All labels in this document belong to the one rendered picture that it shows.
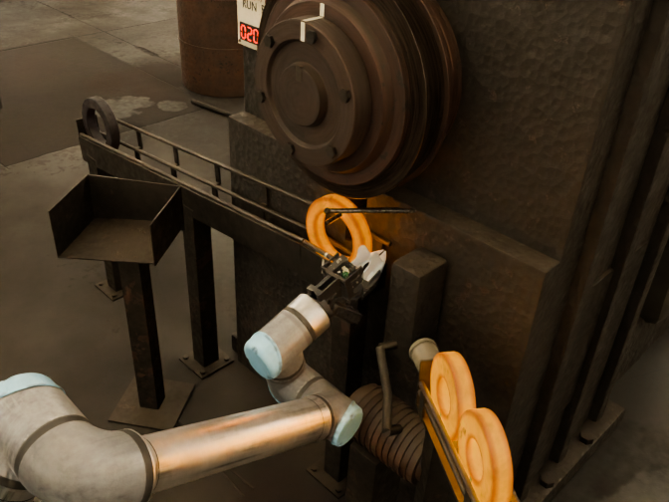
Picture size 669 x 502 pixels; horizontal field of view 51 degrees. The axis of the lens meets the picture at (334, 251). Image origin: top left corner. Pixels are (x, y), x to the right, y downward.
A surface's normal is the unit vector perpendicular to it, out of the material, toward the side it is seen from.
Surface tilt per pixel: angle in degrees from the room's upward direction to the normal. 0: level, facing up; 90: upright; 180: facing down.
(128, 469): 47
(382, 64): 62
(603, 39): 90
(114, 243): 5
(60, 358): 0
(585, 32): 90
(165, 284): 0
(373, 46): 52
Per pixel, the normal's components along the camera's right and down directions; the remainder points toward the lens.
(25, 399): 0.01, -0.77
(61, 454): 0.13, -0.43
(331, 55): -0.71, 0.36
